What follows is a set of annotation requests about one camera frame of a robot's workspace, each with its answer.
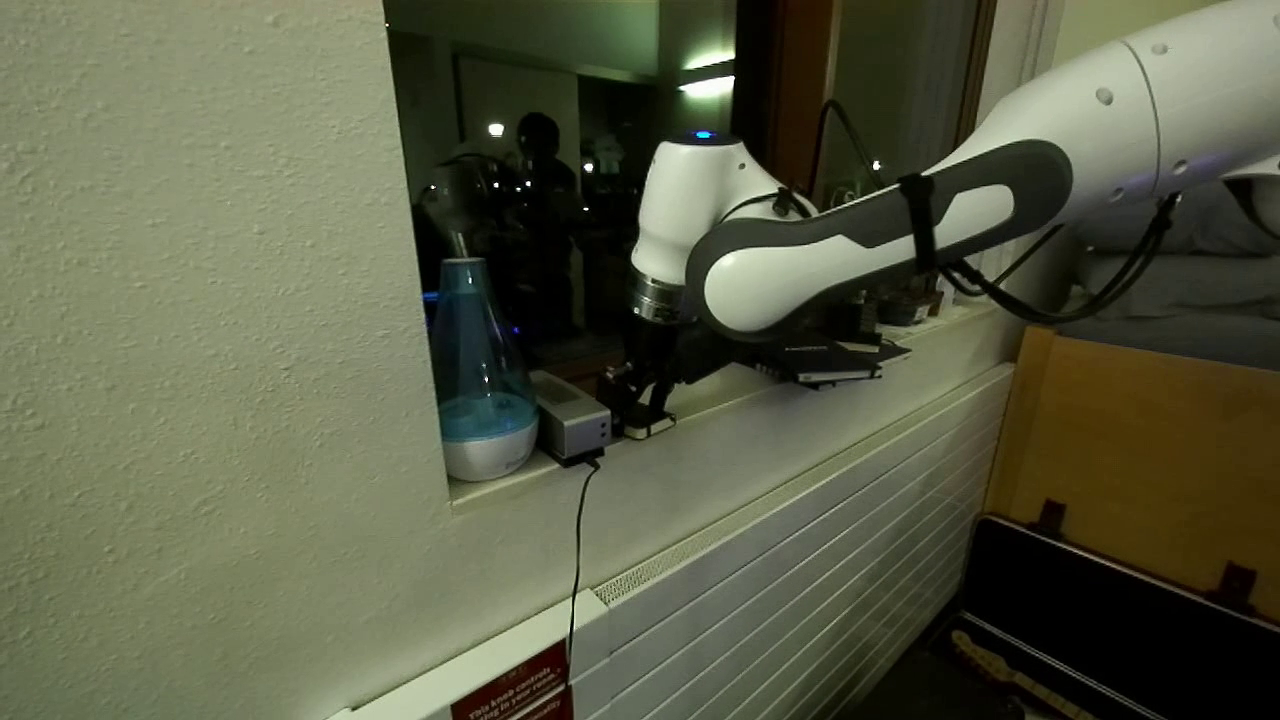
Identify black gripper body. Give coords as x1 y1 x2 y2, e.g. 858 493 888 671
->
615 311 735 401

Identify small black book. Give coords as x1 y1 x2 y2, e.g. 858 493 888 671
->
612 406 682 443

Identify grey rectangular box device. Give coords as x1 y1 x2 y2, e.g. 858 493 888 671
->
523 368 621 470

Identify blue cone-shaped humidifier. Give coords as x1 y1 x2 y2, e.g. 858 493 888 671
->
430 258 545 487

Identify white slatted radiator cover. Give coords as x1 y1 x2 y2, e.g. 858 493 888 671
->
334 362 1022 720

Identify dark planter with white label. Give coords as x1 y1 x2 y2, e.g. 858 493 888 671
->
876 283 936 328

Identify dark red warning sticker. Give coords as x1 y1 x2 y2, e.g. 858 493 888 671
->
448 639 575 720

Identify black bed drawer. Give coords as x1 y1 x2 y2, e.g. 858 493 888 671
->
954 511 1280 720

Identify grey folded blanket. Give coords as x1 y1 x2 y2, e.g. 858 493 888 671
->
1052 253 1280 368

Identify thin black power cable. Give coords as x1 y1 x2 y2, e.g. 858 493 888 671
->
565 454 612 683

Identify brown wooden window frame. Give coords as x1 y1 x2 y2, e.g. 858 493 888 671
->
523 0 1002 401

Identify black robot arm cables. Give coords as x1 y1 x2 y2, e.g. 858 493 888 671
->
814 96 1183 328

